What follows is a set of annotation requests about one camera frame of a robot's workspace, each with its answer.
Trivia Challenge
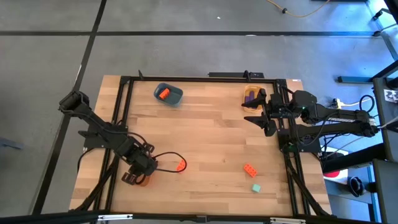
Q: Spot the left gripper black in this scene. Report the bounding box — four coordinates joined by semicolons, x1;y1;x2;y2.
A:
123;138;159;178

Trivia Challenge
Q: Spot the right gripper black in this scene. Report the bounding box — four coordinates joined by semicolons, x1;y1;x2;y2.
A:
242;88;295;138

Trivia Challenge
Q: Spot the orange plastic bin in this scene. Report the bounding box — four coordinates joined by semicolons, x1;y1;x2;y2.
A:
136;174;154;188

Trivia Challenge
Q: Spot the yellow plastic bin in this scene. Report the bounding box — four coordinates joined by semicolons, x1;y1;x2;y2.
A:
242;84;268;114

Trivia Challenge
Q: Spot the black bar behind table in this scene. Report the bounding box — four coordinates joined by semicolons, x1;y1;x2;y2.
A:
207;72;265;79

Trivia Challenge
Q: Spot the blue plastic bin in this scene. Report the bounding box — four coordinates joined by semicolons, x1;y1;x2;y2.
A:
153;82;184;108

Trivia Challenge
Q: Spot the red floor object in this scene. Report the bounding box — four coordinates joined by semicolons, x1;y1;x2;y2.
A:
323;169;349;179

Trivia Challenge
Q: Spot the blue metal floor bar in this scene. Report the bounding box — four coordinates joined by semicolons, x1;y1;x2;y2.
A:
337;75;374;84

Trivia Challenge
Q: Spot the black front crossbar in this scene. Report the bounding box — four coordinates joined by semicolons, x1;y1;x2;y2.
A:
0;210;398;224

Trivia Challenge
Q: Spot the black diagonal beam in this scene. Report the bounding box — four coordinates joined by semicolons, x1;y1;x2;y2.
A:
322;142;388;174

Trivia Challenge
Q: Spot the black rounded floor object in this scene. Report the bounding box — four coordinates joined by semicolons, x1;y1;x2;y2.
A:
347;175;368;198

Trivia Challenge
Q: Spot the dark grey cabinet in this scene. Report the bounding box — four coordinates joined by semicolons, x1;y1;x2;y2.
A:
372;158;398;224
372;76;398;162

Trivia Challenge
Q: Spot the black white marker tag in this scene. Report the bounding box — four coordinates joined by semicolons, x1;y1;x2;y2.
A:
383;88;398;104

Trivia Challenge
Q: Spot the black left wrist camera cable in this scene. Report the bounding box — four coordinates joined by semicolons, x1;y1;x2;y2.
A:
152;151;188;174

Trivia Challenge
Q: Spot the silver metal bracket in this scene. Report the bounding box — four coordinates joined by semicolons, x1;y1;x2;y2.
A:
269;217;307;224
97;213;134;222

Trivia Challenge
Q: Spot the black aluminium table frame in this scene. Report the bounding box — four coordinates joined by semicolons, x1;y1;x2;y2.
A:
70;70;333;218

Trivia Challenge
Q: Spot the white power cable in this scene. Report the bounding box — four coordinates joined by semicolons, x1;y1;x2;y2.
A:
340;99;363;107

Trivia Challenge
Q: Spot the yellow extension cable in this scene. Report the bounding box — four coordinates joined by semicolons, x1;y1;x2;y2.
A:
266;0;331;18

